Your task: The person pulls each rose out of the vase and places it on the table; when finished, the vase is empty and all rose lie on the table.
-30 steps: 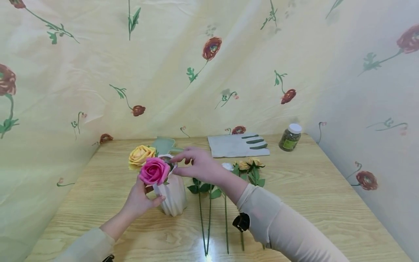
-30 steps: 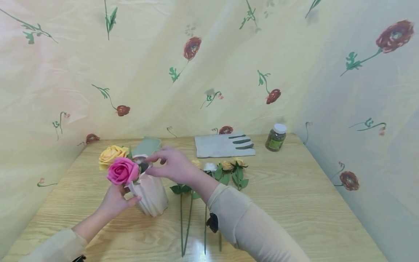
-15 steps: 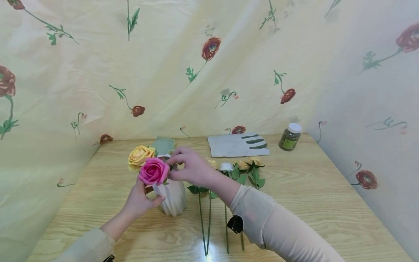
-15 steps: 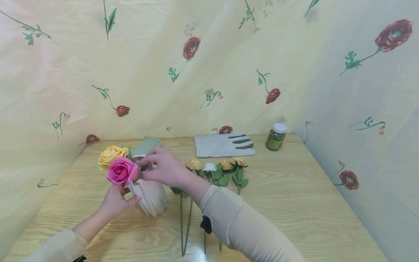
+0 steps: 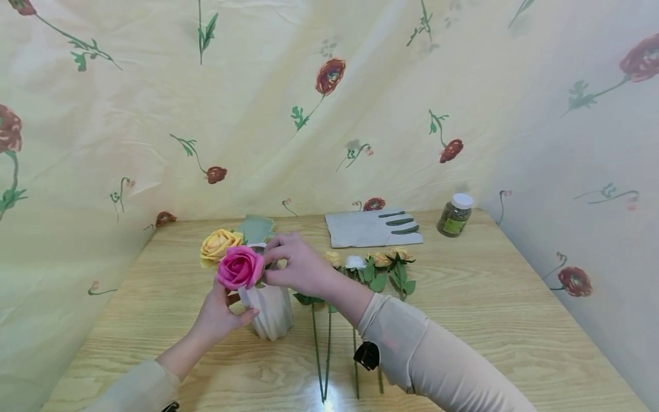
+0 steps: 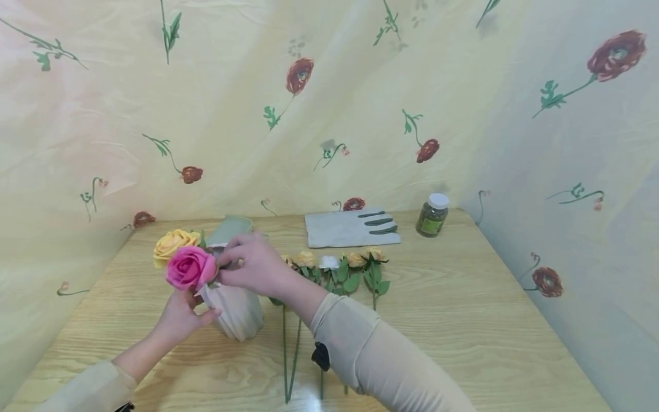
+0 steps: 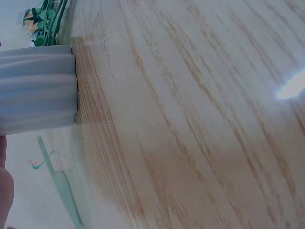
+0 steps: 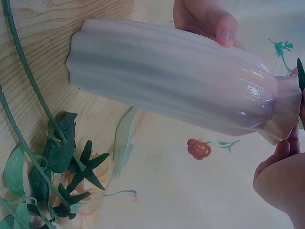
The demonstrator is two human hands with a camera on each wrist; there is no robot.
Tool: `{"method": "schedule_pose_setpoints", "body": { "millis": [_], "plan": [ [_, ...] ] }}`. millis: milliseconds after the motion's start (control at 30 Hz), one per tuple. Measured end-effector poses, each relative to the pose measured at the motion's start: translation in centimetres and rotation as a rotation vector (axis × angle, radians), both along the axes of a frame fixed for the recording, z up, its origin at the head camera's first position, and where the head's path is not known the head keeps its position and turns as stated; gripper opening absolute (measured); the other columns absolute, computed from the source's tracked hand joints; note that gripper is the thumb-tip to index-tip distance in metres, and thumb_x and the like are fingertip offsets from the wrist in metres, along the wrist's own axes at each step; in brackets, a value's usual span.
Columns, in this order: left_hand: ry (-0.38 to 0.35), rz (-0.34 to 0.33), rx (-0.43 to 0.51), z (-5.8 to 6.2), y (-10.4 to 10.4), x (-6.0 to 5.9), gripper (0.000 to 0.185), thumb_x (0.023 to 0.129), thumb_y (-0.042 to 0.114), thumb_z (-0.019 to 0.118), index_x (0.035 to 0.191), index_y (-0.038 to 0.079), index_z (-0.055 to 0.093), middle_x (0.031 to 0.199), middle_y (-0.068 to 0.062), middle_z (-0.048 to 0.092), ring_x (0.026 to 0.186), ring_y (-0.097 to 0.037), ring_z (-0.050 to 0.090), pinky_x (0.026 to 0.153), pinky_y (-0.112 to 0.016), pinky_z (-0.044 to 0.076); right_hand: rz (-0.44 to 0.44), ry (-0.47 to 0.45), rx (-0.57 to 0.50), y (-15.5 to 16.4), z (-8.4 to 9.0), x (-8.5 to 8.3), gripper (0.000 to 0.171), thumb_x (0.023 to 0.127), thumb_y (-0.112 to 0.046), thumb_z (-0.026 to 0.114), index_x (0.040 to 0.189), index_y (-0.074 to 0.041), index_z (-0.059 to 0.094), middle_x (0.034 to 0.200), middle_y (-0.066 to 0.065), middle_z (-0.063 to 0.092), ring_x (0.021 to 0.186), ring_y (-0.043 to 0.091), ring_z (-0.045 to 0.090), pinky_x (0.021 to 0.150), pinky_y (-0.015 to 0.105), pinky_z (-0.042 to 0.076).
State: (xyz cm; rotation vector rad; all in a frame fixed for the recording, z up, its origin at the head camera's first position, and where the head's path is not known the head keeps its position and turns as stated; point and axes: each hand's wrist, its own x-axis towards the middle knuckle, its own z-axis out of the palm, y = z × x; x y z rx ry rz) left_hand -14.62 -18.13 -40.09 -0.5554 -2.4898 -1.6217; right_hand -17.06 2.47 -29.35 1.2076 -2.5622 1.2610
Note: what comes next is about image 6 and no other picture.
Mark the person's left hand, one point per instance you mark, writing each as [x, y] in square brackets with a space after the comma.
[177, 320]

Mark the person's right hand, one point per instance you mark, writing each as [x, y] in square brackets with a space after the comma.
[262, 269]

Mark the person's right thumb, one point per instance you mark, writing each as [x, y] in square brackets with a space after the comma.
[231, 276]

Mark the person's left thumb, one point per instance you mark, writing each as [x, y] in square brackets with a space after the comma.
[208, 318]

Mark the person's right fingers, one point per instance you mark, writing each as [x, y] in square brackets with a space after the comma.
[238, 247]

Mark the beige ribbed vase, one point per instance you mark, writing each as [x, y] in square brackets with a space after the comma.
[239, 315]

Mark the pink artificial rose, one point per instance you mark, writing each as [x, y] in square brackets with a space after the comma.
[190, 268]

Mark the person's left forearm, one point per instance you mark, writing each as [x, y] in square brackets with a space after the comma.
[103, 383]

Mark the person's right forearm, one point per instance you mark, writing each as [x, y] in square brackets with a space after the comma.
[381, 355]

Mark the large yellow artificial rose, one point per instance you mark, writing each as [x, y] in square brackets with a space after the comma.
[172, 243]

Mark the small yellow artificial rose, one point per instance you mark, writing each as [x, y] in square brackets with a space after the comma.
[375, 274]
[305, 259]

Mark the grey glove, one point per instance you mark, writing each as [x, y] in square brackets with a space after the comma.
[340, 229]

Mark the black wrist band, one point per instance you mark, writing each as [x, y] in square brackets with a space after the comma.
[321, 356]

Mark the glass jar with white lid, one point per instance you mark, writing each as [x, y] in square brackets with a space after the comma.
[431, 220]

